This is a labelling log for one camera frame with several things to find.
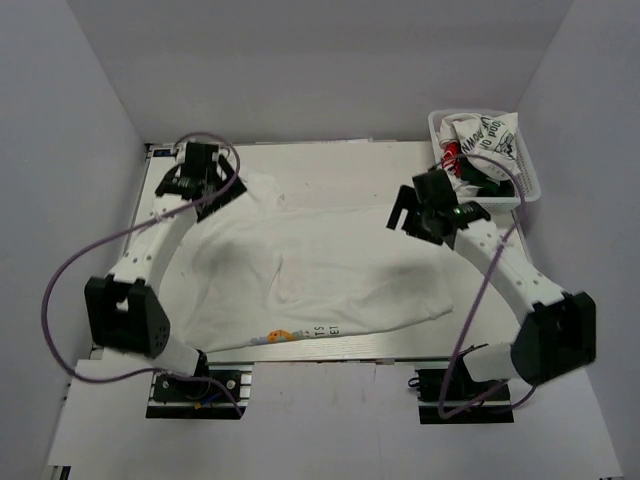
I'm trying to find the blue table label sticker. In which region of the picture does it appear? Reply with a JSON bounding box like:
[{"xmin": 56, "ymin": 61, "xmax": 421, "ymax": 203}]
[{"xmin": 152, "ymin": 148, "xmax": 179, "ymax": 158}]

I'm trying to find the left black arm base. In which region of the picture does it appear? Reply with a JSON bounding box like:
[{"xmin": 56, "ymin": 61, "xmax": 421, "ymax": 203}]
[{"xmin": 146, "ymin": 365, "xmax": 252, "ymax": 420}]

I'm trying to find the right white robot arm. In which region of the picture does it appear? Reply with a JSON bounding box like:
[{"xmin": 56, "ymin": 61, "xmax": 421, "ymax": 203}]
[{"xmin": 387, "ymin": 170, "xmax": 596, "ymax": 399}]

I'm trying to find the white green-lettered t-shirt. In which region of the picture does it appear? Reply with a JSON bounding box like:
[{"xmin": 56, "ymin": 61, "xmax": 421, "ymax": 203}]
[{"xmin": 439, "ymin": 112, "xmax": 520, "ymax": 181}]

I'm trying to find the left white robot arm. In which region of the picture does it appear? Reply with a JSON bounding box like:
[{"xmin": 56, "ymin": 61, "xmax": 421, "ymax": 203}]
[{"xmin": 84, "ymin": 141, "xmax": 246, "ymax": 399}]

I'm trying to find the white red-print t-shirt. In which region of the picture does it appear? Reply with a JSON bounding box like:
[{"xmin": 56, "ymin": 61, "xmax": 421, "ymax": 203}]
[{"xmin": 440, "ymin": 141, "xmax": 515, "ymax": 198}]

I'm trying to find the white cartoon print t-shirt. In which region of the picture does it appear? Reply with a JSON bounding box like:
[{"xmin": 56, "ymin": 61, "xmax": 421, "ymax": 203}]
[{"xmin": 159, "ymin": 172, "xmax": 453, "ymax": 353}]

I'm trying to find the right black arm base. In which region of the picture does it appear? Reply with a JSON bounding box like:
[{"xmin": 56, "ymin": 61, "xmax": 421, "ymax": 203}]
[{"xmin": 408, "ymin": 368, "xmax": 514, "ymax": 425}]

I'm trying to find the white plastic mesh basket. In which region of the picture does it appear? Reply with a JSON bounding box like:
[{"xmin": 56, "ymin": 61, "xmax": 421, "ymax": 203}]
[{"xmin": 428, "ymin": 110, "xmax": 541, "ymax": 212}]

